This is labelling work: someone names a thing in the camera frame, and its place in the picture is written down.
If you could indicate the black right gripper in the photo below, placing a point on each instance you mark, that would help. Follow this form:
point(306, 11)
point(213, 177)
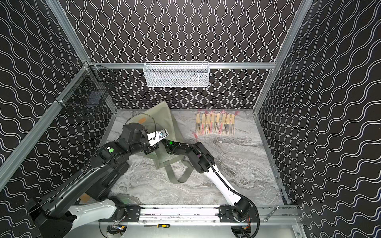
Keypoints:
point(166, 144)

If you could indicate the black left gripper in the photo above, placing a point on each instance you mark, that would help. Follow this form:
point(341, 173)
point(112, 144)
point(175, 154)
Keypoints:
point(146, 146)

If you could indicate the olive green tote bag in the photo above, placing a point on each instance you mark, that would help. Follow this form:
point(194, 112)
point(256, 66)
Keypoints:
point(157, 118)

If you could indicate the folding fan with pink paper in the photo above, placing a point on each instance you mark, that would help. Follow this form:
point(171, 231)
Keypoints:
point(203, 120)

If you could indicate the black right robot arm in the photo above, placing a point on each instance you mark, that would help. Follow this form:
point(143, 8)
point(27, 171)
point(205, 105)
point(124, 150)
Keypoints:
point(203, 162)

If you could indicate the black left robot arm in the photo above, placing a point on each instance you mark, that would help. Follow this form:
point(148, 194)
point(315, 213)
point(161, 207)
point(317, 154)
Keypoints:
point(84, 197)

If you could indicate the horizontal aluminium back bar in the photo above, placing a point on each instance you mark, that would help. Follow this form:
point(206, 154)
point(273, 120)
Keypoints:
point(198, 65)

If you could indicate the left aluminium side bar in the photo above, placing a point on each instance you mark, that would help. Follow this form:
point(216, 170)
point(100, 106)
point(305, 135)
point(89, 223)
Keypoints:
point(16, 158)

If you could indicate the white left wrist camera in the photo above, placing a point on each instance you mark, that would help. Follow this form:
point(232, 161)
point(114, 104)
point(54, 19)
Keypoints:
point(157, 136)

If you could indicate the white wire mesh basket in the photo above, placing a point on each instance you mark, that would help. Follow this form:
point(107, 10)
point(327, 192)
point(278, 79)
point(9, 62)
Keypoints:
point(177, 77)

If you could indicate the yellow handled screwdriver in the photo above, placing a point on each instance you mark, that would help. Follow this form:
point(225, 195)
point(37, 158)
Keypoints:
point(159, 225)

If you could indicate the black wire mesh basket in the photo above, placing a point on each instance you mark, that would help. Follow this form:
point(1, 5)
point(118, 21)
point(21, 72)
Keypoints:
point(87, 98)

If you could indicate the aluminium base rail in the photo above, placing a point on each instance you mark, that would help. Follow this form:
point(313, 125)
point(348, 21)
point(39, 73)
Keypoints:
point(205, 215)

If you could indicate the aluminium corner frame post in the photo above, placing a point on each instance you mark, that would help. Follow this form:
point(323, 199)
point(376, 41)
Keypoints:
point(64, 22)

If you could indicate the right aluminium frame post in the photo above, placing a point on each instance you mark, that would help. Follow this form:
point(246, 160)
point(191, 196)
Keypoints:
point(285, 47)

